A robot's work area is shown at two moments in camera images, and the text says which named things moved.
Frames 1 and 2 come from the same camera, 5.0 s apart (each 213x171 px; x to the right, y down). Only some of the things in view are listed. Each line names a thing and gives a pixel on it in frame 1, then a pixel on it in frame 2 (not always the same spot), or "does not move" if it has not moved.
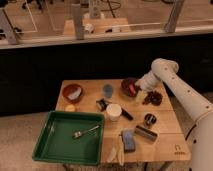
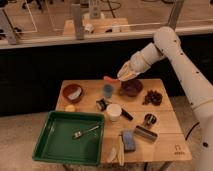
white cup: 113,111 does not move
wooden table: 136,125 does not move
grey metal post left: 7,28 does not move
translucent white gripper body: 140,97 -> 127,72
